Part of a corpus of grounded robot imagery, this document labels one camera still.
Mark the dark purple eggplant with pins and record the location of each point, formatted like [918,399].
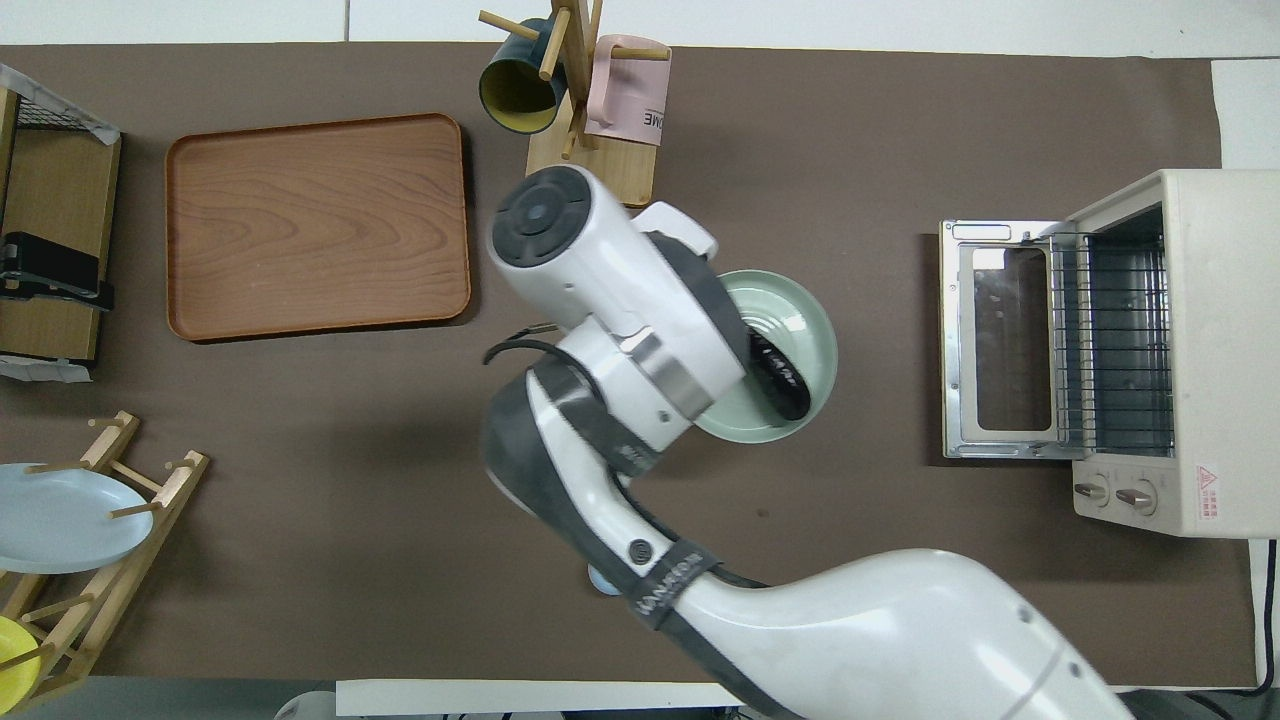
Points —
[785,385]

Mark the pale green plate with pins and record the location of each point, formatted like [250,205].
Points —
[800,310]

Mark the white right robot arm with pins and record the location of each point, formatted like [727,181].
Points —
[600,250]

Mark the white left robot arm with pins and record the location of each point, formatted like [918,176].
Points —
[305,707]

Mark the oven knob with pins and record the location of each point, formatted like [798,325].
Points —
[1090,492]
[1137,498]

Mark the white toaster oven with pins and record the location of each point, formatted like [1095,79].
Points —
[1220,350]

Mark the white patterned cloth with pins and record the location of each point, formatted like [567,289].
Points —
[75,113]

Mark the light blue plate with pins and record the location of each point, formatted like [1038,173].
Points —
[60,520]

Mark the brown wooden tray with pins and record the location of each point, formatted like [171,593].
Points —
[320,230]

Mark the wooden plate rack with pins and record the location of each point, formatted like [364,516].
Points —
[110,590]

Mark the yellow plate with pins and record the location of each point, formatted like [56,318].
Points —
[12,660]

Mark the dark blue mug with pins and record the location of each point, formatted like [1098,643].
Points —
[515,85]

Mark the wooden mug tree stand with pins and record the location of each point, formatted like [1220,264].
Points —
[600,175]

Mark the pink mug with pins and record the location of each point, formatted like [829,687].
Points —
[630,95]

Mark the brown table mat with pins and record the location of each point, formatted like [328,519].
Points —
[850,150]

